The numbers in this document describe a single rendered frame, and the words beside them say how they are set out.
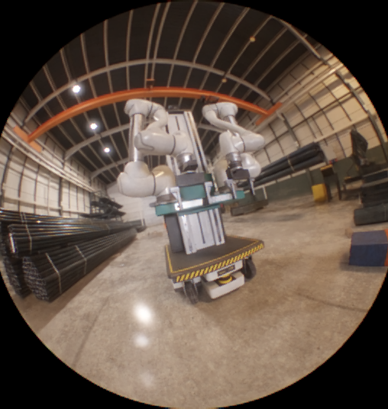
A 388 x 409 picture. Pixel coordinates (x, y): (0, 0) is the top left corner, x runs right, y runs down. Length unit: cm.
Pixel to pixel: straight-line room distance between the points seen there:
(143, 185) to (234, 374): 101
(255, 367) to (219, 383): 14
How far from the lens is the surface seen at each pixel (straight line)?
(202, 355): 69
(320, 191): 487
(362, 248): 113
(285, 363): 67
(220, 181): 93
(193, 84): 1051
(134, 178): 71
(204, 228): 105
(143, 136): 52
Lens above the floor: 63
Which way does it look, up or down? 4 degrees up
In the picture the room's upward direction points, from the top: 12 degrees counter-clockwise
